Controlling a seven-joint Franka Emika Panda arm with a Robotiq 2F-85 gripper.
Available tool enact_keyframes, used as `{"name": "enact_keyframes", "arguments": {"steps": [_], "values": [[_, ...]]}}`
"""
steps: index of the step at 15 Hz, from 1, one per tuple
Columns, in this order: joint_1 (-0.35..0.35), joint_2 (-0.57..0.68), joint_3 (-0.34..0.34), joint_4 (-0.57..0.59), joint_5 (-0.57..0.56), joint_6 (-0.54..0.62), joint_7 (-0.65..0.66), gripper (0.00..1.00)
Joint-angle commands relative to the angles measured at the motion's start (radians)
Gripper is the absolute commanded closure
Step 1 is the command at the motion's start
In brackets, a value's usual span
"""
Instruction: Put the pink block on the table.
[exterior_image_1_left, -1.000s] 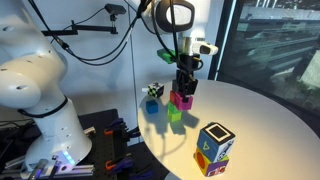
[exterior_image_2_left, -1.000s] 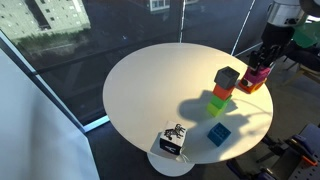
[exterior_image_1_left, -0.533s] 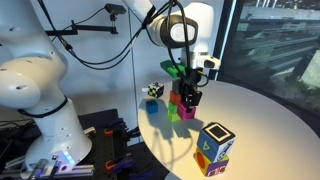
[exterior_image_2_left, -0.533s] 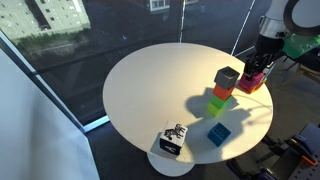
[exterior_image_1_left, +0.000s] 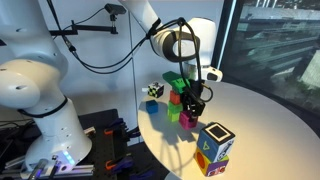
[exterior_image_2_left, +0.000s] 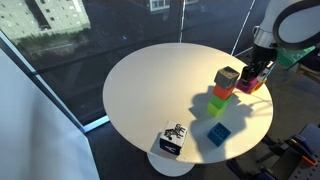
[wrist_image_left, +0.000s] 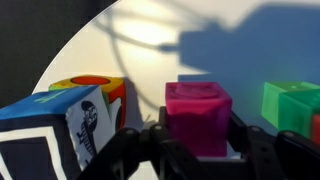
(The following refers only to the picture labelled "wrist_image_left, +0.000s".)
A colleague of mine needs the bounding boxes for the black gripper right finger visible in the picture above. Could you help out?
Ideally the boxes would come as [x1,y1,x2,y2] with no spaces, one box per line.
[226,111,320,180]

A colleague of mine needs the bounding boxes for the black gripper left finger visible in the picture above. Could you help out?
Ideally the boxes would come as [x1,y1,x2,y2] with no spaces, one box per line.
[76,106,214,180]

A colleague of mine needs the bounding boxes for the pink block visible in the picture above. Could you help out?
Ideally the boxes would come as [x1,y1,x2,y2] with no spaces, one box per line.
[164,81,233,158]

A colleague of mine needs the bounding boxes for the orange block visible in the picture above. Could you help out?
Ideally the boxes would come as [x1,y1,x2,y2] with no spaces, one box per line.
[311,113,320,146]

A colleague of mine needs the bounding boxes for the dark green block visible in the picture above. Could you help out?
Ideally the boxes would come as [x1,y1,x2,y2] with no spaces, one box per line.
[278,88,320,139]

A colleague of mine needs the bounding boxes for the lime green block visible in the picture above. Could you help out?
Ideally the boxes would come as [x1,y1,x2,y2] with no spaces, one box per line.
[260,80,320,129]

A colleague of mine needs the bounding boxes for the orange soft cube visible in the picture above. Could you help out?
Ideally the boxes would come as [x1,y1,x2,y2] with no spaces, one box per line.
[48,74,128,131]

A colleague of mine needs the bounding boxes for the white black square soft cube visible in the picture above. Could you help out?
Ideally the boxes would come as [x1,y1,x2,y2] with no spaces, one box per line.
[0,84,116,180]

